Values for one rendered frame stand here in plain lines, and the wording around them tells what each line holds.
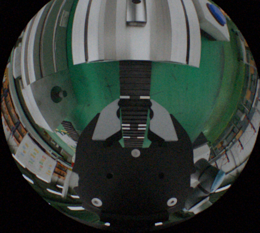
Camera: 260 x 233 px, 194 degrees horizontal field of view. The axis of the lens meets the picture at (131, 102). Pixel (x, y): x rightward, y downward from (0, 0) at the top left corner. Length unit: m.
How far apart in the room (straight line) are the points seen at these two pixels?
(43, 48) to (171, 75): 0.23
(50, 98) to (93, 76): 0.09
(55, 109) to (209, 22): 0.28
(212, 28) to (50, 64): 0.26
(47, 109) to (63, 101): 0.04
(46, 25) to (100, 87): 0.17
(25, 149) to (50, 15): 2.98
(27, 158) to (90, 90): 3.06
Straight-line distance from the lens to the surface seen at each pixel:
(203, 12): 0.15
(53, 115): 0.16
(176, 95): 0.17
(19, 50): 0.35
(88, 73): 0.16
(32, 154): 3.12
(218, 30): 0.17
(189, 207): 0.53
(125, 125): 0.16
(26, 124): 1.63
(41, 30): 0.19
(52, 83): 0.16
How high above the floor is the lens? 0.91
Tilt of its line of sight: 60 degrees down
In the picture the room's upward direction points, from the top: 176 degrees counter-clockwise
